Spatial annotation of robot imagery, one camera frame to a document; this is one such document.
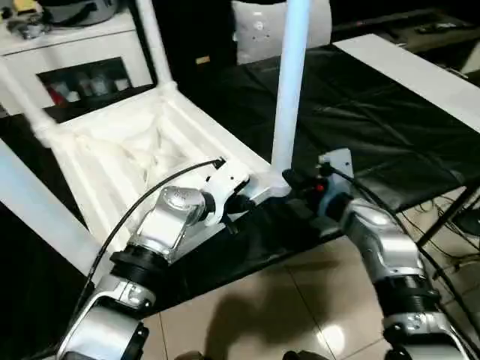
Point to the black box with yellow label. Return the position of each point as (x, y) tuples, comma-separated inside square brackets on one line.
[(195, 33)]

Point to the white plastic table leg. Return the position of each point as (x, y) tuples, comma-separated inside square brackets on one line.
[(290, 93), (37, 202), (153, 41), (26, 101)]

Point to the white plastic table top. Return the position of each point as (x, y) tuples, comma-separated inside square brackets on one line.
[(195, 123)]

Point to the yellow small box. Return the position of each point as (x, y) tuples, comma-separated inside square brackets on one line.
[(19, 3)]

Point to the white cabinet with glass doors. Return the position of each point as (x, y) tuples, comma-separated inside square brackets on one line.
[(75, 45)]

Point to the white flat board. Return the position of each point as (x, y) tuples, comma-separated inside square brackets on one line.
[(405, 71)]

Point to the grey cushion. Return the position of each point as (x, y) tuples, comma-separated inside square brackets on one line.
[(255, 45)]

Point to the grey rounded device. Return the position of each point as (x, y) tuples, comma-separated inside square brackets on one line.
[(82, 11)]

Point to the dark tangled small object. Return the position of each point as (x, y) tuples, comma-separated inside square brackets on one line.
[(26, 30)]

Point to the black tripod leg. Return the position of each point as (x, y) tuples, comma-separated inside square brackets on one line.
[(446, 217)]

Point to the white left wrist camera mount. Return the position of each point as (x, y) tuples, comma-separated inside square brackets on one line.
[(225, 183)]

